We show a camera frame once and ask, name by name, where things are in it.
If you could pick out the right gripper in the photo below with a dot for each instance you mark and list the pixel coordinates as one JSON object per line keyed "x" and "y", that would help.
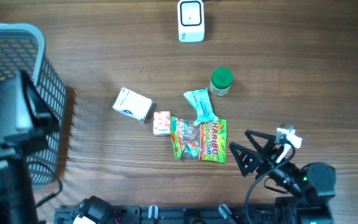
{"x": 265, "y": 162}

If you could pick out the Haribo gummy candy bag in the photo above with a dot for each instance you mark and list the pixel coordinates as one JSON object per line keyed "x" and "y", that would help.
{"x": 204, "y": 142}

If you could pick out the teal tissue packet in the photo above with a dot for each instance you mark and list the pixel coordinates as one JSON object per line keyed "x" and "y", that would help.
{"x": 199, "y": 100}

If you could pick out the green lid jar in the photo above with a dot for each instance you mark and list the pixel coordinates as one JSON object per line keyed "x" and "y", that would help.
{"x": 221, "y": 81}

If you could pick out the white blue carton box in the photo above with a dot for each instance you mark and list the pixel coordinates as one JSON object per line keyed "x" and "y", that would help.
{"x": 132, "y": 104}

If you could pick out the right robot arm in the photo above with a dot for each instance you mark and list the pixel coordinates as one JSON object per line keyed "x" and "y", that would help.
{"x": 305, "y": 192}

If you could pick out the white barcode scanner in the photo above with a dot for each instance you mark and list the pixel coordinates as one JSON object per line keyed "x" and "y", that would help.
{"x": 191, "y": 27}

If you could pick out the grey plastic mesh basket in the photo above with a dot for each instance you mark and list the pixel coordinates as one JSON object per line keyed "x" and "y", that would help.
{"x": 23, "y": 47}

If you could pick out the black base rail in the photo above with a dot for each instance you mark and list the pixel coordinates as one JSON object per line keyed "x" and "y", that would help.
{"x": 197, "y": 214}

